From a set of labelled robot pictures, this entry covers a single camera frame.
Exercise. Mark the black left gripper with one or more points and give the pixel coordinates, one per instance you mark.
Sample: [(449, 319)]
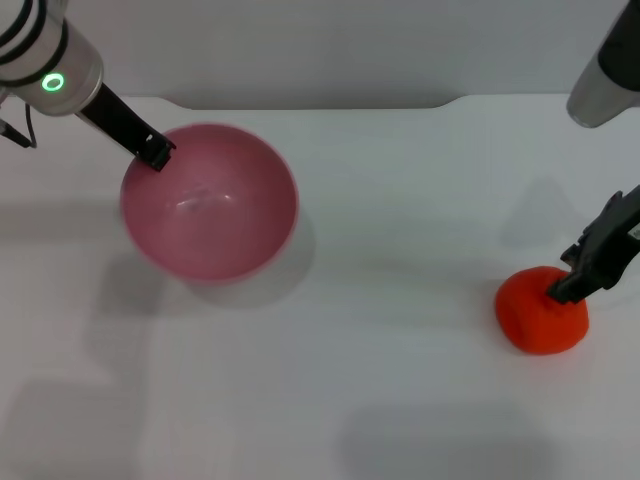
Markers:
[(117, 122)]

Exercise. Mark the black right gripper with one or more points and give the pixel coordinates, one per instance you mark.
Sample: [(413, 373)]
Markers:
[(610, 245)]

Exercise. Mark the soft orange toy fruit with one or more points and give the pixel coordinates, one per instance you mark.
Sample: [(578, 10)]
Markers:
[(535, 325)]

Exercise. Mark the pink plastic bowl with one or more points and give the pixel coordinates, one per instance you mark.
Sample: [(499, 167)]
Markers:
[(215, 210)]

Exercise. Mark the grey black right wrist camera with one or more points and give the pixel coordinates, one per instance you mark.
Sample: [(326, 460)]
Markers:
[(600, 95)]

